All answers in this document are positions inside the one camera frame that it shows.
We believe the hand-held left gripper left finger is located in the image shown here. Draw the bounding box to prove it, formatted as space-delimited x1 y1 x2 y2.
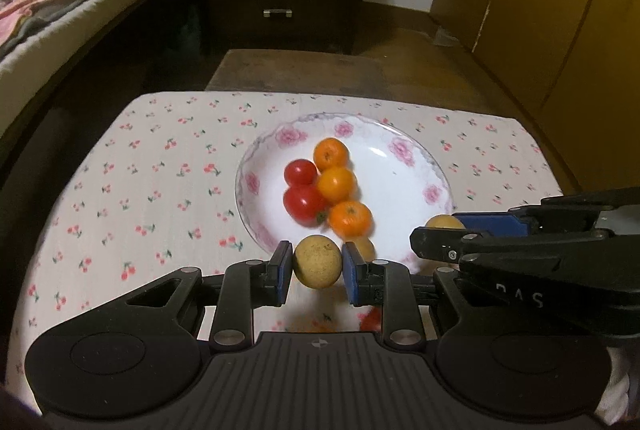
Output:
102 240 293 353

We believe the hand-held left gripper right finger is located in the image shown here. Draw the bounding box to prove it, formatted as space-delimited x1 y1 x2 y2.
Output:
341 243 551 353

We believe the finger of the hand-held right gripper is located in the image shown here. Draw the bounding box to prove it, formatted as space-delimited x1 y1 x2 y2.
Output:
452 187 640 236
410 226 615 263

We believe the tan longan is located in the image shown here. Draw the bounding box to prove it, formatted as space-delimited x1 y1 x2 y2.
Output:
422 213 467 277
352 235 377 263
292 235 344 289

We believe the white floral plate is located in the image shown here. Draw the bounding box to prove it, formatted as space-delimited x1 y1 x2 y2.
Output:
235 112 456 271

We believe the red cherry tomato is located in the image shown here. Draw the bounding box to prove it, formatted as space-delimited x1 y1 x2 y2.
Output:
359 306 383 332
283 184 328 227
284 159 319 187

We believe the cherry print tablecloth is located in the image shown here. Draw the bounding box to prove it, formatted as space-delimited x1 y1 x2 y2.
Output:
7 91 581 416

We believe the brown wooden stool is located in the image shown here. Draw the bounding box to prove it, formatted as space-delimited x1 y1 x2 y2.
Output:
205 49 401 98

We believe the yellow wooden wardrobe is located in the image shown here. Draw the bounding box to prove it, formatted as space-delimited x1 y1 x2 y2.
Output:
430 0 640 191

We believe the bed with blankets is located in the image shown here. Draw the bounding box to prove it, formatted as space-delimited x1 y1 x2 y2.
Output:
0 0 188 136

